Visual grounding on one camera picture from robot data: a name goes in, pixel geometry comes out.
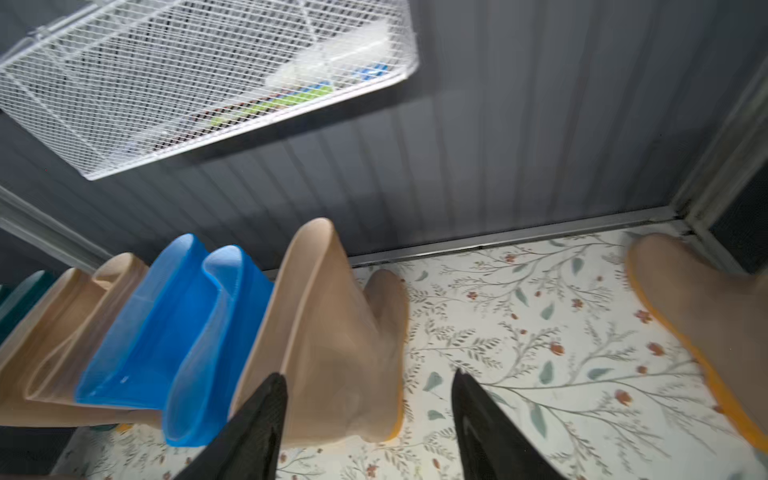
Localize white tube in basket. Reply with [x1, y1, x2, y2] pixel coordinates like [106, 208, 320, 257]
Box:
[264, 20, 394, 91]

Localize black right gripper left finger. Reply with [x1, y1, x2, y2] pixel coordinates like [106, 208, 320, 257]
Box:
[176, 372, 288, 480]

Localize blue boot back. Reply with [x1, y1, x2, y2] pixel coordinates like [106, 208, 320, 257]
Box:
[163, 245, 273, 447]
[75, 234, 217, 410]

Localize white wire mesh basket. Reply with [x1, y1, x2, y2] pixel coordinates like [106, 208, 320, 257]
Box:
[1, 1, 419, 180]

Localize beige boot back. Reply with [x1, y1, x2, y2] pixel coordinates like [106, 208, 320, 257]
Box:
[1, 268, 88, 428]
[23, 253, 161, 428]
[625, 234, 767, 451]
[229, 218, 409, 448]

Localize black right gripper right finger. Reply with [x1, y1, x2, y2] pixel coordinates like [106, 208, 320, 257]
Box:
[451, 370, 562, 480]

